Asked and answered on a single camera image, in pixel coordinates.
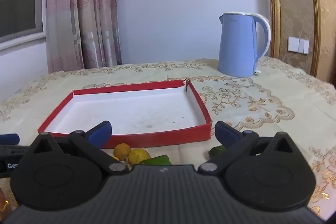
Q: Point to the white wall switch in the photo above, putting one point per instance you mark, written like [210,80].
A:
[298,45]

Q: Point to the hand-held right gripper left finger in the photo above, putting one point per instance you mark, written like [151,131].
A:
[101,132]

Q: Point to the green cucumber piece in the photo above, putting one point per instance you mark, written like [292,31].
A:
[156,160]
[218,150]

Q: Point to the brown longan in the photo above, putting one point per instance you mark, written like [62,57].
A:
[122,149]

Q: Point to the pink patterned curtain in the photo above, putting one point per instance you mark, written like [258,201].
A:
[78,16]

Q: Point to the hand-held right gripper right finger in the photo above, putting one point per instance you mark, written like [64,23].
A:
[225,132]

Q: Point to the blue electric kettle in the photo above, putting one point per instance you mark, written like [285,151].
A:
[236,50]

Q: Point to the gold wall trim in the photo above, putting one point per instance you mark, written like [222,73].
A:
[315,16]
[274,3]

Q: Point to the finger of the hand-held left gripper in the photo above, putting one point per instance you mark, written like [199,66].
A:
[9,138]

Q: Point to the cream embroidered tablecloth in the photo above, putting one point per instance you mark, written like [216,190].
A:
[262,121]

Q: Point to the red cardboard box tray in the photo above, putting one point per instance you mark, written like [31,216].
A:
[157,138]

